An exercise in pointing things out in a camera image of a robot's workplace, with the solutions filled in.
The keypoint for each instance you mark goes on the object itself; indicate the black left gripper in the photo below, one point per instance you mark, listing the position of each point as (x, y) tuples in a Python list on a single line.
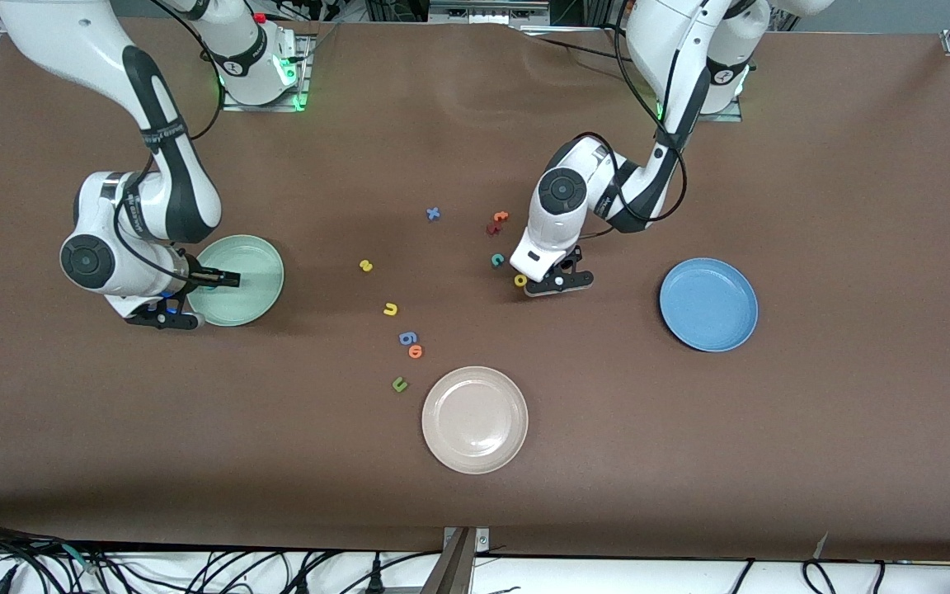
[(566, 264)]

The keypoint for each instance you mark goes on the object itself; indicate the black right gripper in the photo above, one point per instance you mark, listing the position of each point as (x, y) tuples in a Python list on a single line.
[(195, 277)]

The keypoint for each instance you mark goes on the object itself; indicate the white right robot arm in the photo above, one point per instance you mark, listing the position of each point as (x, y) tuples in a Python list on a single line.
[(71, 33)]

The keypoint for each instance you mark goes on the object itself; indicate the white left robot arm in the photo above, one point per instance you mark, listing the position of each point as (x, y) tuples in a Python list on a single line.
[(562, 206)]

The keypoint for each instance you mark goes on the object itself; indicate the light green plate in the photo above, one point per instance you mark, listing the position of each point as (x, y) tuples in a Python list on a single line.
[(252, 280)]

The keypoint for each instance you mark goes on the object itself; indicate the blue plate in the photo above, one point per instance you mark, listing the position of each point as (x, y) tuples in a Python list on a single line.
[(708, 304)]

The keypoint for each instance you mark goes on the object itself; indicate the beige plate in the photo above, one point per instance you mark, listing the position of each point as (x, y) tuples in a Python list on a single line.
[(475, 420)]

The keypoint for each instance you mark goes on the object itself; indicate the grey equipment rack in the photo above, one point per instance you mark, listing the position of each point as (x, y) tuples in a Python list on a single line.
[(487, 10)]

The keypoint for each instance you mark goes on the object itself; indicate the white paper scrap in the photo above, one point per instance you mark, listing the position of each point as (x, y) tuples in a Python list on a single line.
[(821, 546)]

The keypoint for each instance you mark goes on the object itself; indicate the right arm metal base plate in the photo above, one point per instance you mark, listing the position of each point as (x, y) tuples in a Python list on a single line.
[(232, 103)]

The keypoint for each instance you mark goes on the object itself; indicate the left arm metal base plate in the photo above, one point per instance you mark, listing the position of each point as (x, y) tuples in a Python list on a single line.
[(731, 117)]

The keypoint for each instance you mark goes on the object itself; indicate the aluminium frame profile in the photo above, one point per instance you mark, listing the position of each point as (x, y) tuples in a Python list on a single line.
[(454, 569)]

